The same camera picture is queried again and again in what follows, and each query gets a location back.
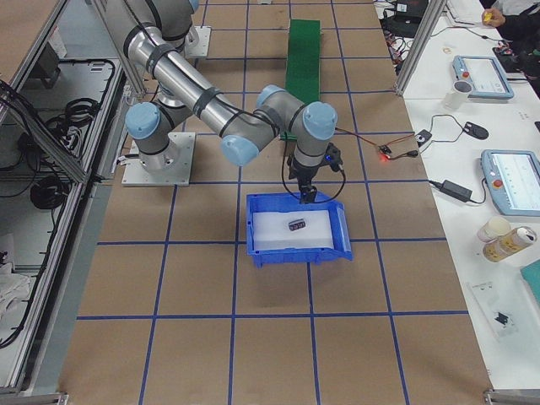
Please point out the aluminium frame post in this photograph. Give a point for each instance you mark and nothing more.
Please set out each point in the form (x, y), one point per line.
(425, 30)

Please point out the lower teach pendant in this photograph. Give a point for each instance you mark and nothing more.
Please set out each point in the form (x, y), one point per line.
(513, 181)

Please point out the white foam bin liner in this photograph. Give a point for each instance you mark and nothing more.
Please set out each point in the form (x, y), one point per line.
(271, 232)

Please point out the black capacitor block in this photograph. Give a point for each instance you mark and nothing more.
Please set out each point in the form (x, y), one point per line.
(296, 224)

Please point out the drink can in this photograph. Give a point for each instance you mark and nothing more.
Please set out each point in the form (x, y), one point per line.
(509, 244)

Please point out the upper teach pendant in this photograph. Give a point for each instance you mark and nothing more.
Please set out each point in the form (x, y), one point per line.
(485, 75)

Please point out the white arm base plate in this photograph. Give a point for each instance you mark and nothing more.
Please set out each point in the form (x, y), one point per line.
(197, 42)
(171, 167)

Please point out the red led controller board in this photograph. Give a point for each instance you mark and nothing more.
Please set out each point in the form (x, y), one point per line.
(384, 152)

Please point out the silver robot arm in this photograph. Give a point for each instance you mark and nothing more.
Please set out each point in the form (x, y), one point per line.
(152, 35)

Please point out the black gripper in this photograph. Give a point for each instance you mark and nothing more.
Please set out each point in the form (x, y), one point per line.
(303, 176)

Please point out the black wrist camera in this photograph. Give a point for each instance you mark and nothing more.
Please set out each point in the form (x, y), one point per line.
(333, 158)

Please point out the green conveyor belt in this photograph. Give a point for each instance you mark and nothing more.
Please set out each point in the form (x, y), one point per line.
(302, 78)

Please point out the blue plastic bin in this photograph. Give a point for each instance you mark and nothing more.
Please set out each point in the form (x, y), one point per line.
(284, 202)

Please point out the white paper cup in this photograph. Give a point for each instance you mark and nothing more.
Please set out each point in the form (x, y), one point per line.
(495, 227)

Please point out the black power adapter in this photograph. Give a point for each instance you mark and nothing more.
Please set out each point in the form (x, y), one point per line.
(452, 189)

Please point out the teach pendant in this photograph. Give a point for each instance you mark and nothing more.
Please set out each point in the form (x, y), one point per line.
(513, 181)
(485, 75)

